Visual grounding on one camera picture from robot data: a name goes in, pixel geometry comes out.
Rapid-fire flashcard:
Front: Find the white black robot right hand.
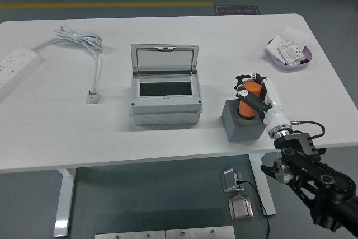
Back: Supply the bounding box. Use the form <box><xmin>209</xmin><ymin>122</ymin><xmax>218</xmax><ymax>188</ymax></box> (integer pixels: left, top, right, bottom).
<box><xmin>234</xmin><ymin>73</ymin><xmax>291</xmax><ymax>136</ymax></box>

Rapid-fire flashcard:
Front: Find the orange cylindrical battery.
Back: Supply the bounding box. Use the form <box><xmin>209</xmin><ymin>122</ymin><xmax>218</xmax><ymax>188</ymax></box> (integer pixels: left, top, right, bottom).
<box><xmin>237</xmin><ymin>81</ymin><xmax>262</xmax><ymax>120</ymax></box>

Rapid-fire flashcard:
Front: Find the grey plastic junction box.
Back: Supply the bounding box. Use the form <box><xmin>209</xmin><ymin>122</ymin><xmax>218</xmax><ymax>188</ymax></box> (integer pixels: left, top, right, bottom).
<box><xmin>129</xmin><ymin>70</ymin><xmax>202</xmax><ymax>126</ymax></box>

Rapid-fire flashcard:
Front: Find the transparent hinged box lid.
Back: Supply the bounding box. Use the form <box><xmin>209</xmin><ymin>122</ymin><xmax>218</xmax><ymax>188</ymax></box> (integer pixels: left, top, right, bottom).
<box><xmin>130</xmin><ymin>43</ymin><xmax>200</xmax><ymax>76</ymax></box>

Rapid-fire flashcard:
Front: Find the grey foam block holder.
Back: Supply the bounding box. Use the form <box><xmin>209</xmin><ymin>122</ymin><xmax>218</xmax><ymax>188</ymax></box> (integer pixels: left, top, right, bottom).
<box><xmin>220</xmin><ymin>99</ymin><xmax>269</xmax><ymax>143</ymax></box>

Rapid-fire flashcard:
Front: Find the purple shallow dish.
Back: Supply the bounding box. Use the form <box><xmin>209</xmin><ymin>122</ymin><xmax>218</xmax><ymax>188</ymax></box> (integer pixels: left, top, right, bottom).
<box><xmin>265</xmin><ymin>38</ymin><xmax>314</xmax><ymax>73</ymax></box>

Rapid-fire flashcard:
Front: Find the white table leg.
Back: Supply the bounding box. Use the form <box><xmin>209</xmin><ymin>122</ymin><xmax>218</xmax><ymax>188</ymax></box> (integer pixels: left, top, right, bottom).
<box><xmin>53</xmin><ymin>167</ymin><xmax>77</xmax><ymax>237</ymax></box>
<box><xmin>249</xmin><ymin>153</ymin><xmax>277</xmax><ymax>217</ymax></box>

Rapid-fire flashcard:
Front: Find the printed white packet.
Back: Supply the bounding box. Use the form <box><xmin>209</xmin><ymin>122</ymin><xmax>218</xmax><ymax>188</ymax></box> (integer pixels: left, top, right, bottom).
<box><xmin>278</xmin><ymin>40</ymin><xmax>305</xmax><ymax>67</ymax></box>

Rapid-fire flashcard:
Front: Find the small plain white packet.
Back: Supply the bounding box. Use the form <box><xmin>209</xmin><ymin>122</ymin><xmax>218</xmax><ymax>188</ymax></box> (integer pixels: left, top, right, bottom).
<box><xmin>266</xmin><ymin>35</ymin><xmax>286</xmax><ymax>63</ymax></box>

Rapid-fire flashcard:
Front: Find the metal floor socket with plug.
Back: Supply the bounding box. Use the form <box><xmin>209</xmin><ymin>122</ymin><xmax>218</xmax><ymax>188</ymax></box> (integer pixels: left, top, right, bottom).
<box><xmin>220</xmin><ymin>168</ymin><xmax>247</xmax><ymax>193</ymax></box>

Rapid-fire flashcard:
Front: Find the large plain white packet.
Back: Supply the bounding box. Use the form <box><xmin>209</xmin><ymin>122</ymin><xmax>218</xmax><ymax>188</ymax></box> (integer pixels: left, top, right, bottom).
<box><xmin>281</xmin><ymin>27</ymin><xmax>310</xmax><ymax>46</ymax></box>

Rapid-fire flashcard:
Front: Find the dark floor sign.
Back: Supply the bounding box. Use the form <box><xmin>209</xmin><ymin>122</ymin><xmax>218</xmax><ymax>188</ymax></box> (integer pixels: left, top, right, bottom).
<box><xmin>214</xmin><ymin>5</ymin><xmax>261</xmax><ymax>16</ymax></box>

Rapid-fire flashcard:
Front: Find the metal floor plate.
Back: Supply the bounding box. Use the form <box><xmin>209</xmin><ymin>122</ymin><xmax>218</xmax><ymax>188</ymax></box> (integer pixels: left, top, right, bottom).
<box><xmin>165</xmin><ymin>226</ymin><xmax>235</xmax><ymax>239</ymax></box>
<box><xmin>94</xmin><ymin>229</ymin><xmax>166</xmax><ymax>239</ymax></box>

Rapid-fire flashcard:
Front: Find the white power strip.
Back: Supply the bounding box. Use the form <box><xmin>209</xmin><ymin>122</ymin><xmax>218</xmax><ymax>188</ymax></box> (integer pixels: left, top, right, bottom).
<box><xmin>0</xmin><ymin>48</ymin><xmax>43</xmax><ymax>100</ymax></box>

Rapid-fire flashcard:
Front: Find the black floor cable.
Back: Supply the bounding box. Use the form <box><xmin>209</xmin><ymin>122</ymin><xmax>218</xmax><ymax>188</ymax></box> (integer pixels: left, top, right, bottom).
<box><xmin>237</xmin><ymin>180</ymin><xmax>271</xmax><ymax>239</ymax></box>

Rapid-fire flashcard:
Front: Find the white power cord with plug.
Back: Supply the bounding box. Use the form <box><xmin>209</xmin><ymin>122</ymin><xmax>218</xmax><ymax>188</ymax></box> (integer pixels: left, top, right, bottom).
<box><xmin>32</xmin><ymin>25</ymin><xmax>105</xmax><ymax>105</ymax></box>

